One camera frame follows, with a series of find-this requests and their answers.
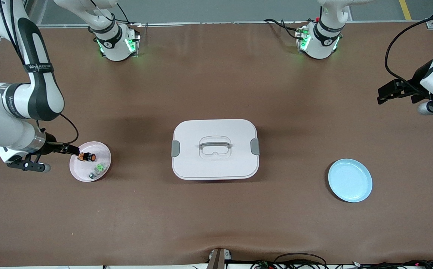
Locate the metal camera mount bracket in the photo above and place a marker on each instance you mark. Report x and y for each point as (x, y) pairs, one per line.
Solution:
(218, 259)

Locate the light blue round plate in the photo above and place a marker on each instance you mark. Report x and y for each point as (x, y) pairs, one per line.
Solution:
(350, 181)

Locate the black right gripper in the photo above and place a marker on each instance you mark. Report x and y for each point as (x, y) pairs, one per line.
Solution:
(52, 147)

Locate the green push-button switch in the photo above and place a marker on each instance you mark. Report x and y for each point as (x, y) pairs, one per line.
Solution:
(97, 170)

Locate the orange push-button switch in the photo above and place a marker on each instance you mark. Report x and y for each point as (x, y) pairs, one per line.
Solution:
(88, 157)

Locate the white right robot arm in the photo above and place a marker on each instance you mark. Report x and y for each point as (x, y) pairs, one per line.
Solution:
(14, 127)

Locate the silver table edge rail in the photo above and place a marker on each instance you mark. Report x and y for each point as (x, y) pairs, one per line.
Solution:
(246, 22)

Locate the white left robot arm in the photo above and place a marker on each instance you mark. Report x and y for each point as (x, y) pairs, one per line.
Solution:
(319, 46)

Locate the brown table cover mat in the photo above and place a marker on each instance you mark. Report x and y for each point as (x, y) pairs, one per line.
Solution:
(216, 216)

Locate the white lidded box grey latches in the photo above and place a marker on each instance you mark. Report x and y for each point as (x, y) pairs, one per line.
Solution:
(216, 164)

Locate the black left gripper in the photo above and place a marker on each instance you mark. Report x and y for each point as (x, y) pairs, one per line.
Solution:
(414, 88)

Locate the pink round plate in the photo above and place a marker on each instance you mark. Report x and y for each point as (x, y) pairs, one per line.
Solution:
(83, 172)

